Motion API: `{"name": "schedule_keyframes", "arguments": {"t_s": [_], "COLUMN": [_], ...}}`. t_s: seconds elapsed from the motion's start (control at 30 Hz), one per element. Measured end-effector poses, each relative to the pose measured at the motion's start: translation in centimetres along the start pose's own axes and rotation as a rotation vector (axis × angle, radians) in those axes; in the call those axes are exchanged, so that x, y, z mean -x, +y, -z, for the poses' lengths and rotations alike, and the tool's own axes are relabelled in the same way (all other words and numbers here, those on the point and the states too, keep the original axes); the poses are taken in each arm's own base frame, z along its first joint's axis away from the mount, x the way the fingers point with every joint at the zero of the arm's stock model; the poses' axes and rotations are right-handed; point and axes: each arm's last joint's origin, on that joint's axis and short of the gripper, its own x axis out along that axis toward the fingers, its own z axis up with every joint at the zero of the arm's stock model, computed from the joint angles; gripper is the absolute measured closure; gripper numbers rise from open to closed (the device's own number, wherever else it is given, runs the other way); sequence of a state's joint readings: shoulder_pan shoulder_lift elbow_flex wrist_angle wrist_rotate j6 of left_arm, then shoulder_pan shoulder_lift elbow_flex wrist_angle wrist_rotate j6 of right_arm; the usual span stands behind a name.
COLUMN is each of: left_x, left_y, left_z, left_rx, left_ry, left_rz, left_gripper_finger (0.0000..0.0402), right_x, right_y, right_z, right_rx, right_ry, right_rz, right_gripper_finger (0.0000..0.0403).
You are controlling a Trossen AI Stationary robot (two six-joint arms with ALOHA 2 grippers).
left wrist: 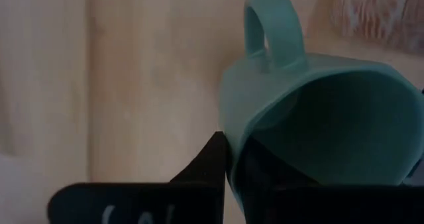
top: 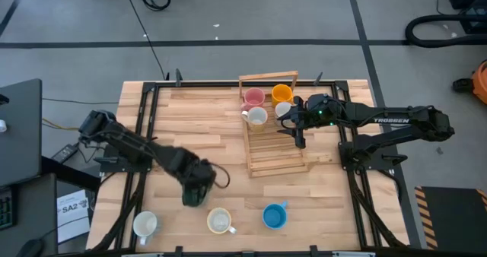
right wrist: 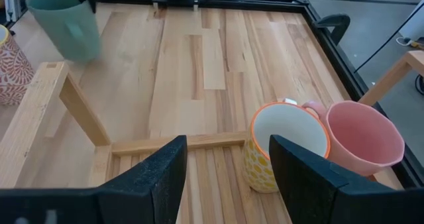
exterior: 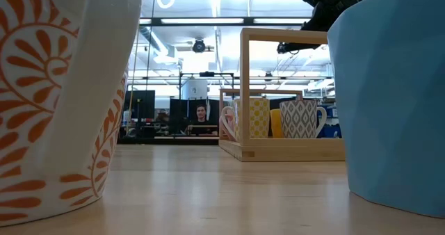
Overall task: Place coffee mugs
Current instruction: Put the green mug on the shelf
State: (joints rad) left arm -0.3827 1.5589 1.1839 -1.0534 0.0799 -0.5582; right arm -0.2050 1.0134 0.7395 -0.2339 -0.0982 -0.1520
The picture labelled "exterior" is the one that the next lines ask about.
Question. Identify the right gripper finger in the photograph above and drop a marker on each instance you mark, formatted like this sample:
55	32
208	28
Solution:
306	46

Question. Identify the grey diamond-pattern mug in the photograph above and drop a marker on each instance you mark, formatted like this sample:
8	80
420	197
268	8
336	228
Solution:
299	119

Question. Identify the yellow ceramic mug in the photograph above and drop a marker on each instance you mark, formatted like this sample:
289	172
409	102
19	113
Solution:
275	123

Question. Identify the yellow dotted mug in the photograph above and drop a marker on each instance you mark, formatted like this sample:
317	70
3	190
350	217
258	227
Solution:
259	118

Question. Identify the blue faceted mug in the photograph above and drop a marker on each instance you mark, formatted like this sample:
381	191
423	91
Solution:
393	106

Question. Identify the pink ceramic mug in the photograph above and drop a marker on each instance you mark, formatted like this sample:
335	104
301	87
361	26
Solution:
229	123

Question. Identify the white mug orange floral pattern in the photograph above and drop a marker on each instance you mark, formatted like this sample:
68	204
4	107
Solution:
69	123

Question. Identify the blue storage bins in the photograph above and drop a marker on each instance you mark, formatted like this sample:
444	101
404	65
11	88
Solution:
332	130

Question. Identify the wooden slatted mug tray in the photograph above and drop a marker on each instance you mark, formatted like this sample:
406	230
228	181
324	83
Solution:
285	149

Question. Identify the person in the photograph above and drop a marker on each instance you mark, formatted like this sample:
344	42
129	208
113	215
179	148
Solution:
201	115

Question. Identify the black partition panel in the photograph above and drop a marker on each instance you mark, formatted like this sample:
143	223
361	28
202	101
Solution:
179	110

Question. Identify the black metal rig frame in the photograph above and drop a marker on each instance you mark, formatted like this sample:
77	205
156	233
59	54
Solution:
206	74

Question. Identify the round black ceiling camera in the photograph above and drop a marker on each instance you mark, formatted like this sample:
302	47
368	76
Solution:
199	46

